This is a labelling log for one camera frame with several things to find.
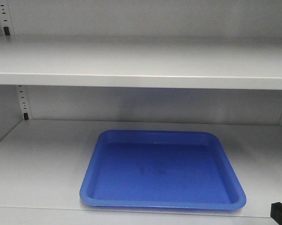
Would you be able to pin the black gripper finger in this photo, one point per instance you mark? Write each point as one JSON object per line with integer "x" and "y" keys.
{"x": 276, "y": 212}

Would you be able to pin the blue plastic tray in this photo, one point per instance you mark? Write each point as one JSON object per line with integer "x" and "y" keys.
{"x": 161, "y": 169}

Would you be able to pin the upper grey shelf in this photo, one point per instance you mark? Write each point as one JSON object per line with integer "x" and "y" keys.
{"x": 141, "y": 62}

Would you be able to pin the grey shelf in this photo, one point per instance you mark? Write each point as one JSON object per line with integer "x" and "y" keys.
{"x": 43, "y": 162}
{"x": 141, "y": 62}

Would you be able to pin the lower grey shelf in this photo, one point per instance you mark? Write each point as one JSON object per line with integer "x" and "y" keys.
{"x": 43, "y": 162}

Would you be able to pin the left shelf rail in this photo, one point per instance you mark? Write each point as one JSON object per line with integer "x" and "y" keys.
{"x": 6, "y": 25}

